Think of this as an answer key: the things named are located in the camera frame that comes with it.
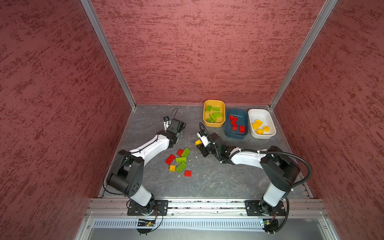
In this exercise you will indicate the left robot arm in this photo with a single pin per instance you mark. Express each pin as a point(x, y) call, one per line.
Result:
point(126, 172)

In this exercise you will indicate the corner aluminium post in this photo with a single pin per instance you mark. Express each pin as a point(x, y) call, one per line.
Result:
point(317, 26)
point(96, 24)

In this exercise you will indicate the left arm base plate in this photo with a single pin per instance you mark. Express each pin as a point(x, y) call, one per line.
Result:
point(154, 207)

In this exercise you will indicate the yellow lego brick underside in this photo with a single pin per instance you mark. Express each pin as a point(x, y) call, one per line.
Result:
point(255, 126)

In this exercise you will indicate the left corner aluminium post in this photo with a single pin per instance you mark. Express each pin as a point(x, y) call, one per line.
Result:
point(96, 24)

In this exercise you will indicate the red long lego brick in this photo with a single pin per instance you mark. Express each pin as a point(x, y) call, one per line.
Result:
point(170, 159)
point(234, 121)

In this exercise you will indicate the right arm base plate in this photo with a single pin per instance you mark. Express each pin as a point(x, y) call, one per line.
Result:
point(255, 208)

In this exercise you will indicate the yellow lego cube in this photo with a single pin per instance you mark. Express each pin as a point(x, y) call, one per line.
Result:
point(260, 132)

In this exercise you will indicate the aluminium front rail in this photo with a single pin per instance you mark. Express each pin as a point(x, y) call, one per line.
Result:
point(201, 214)

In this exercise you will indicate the small orange lego brick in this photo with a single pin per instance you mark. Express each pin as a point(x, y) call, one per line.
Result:
point(172, 168)

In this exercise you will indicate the right corner aluminium post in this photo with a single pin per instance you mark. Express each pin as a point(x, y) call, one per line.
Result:
point(317, 26)

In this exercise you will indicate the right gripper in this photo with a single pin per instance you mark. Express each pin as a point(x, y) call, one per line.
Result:
point(202, 149)

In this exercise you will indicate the teal plastic bin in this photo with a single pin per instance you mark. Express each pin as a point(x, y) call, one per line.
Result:
point(242, 121)

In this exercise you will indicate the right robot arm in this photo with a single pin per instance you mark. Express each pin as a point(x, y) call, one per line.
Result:
point(284, 170)

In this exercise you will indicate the yellow plastic bin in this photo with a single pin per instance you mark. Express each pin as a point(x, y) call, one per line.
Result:
point(220, 121)

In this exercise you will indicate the white plastic bin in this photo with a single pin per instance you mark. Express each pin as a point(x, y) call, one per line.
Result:
point(266, 118)

